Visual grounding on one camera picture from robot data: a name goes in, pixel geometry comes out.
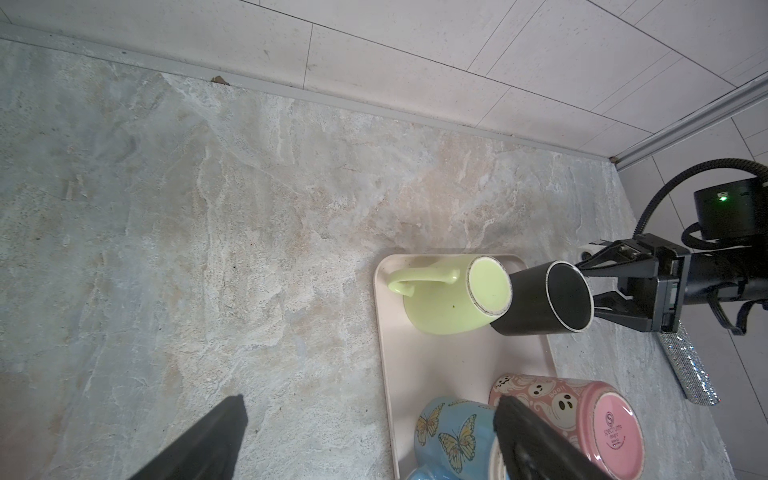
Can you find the pink ghost mug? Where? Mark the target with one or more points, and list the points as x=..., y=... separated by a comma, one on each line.
x=592, y=415

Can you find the black mug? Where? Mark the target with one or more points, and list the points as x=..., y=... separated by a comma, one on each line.
x=552, y=298

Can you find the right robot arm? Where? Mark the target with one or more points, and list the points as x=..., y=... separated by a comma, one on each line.
x=720, y=260

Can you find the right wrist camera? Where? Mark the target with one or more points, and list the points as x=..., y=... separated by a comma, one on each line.
x=587, y=251

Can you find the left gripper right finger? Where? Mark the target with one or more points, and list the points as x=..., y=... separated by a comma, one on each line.
x=531, y=449

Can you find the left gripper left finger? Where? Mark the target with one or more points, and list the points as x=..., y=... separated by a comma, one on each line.
x=207, y=450

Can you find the blue butterfly mug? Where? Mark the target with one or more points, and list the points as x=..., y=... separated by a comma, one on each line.
x=455, y=439

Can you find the light green mug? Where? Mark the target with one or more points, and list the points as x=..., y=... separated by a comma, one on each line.
x=455, y=294

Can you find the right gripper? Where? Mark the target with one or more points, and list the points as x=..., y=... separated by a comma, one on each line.
x=655, y=303

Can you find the beige tray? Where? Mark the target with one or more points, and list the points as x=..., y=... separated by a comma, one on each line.
x=419, y=367

